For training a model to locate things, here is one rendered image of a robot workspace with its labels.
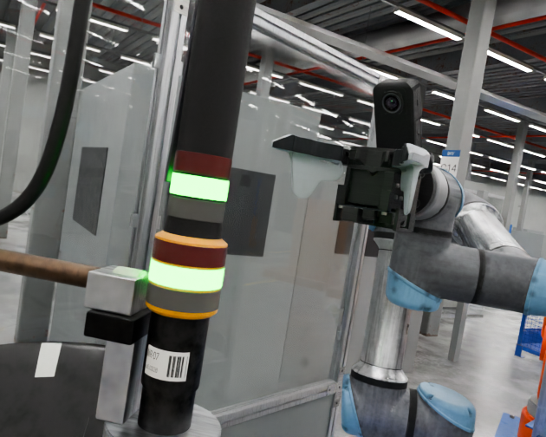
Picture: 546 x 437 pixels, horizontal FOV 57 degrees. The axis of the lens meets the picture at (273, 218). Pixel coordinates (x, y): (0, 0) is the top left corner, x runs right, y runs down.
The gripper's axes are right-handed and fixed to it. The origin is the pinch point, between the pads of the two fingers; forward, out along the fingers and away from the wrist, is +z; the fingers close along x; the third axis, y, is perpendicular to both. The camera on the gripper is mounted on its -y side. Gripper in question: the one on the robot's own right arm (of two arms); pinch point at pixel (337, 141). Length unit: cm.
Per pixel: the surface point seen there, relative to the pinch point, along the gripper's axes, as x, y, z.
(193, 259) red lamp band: -1.9, 9.7, 18.5
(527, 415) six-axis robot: 4, 138, -385
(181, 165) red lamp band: -0.2, 4.7, 18.8
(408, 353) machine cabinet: 117, 138, -452
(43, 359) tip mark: 18.9, 23.1, 12.6
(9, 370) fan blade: 20.3, 24.2, 14.8
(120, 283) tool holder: 2.2, 12.0, 19.8
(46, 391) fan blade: 16.8, 25.1, 13.4
